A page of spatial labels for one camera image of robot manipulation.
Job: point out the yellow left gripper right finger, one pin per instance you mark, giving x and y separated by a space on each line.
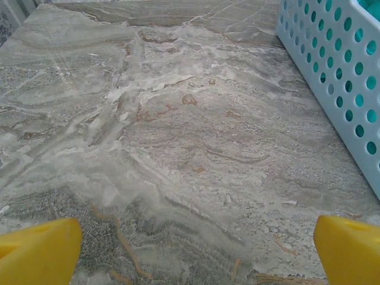
350 252

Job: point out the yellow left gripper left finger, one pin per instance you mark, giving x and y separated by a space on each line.
35 252

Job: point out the light blue perforated plastic basket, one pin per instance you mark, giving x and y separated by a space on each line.
302 32

